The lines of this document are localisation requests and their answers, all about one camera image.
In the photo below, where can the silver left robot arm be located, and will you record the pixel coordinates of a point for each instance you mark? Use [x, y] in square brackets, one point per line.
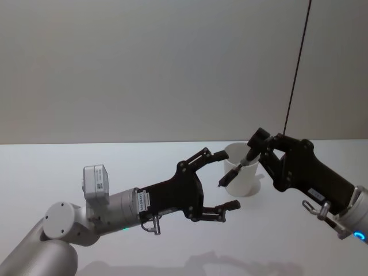
[60, 218]

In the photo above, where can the white cup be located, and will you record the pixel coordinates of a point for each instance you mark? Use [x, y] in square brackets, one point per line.
[243, 185]

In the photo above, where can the white table cloth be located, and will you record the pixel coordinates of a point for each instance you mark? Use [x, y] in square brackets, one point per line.
[86, 155]

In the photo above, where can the plain pale wall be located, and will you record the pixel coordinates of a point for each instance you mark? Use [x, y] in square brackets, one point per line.
[143, 69]

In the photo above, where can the black pen with grey band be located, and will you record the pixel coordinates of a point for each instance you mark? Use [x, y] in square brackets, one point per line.
[231, 174]

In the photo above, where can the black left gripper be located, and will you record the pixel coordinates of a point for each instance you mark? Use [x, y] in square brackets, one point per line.
[175, 195]

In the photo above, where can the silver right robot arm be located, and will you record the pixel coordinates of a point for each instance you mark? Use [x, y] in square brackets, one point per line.
[355, 218]

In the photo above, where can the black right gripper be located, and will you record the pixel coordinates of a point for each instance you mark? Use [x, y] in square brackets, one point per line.
[316, 172]

